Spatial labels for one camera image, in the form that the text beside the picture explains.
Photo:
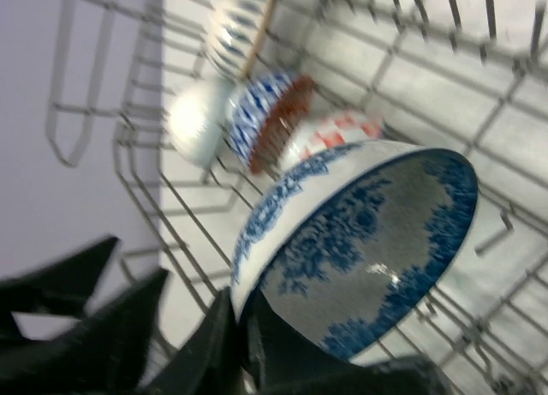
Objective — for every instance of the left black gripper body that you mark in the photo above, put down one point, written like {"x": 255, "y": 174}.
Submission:
{"x": 51, "y": 344}

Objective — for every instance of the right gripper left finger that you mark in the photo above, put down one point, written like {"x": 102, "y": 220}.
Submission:
{"x": 208, "y": 363}

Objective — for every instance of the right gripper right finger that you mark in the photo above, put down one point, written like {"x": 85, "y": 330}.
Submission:
{"x": 281, "y": 361}

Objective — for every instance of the blue floral pattern bowl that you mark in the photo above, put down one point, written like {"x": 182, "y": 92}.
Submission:
{"x": 348, "y": 241}

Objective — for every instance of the red lattice pattern bowl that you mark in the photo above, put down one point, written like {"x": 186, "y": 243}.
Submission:
{"x": 337, "y": 128}

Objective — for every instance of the blue zigzag pattern bowl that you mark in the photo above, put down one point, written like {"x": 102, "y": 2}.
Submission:
{"x": 265, "y": 114}

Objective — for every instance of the white bowl with dark stripes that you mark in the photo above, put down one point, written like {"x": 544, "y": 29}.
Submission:
{"x": 236, "y": 33}

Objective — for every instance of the grey wire dish rack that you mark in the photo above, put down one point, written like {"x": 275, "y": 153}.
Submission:
{"x": 470, "y": 75}

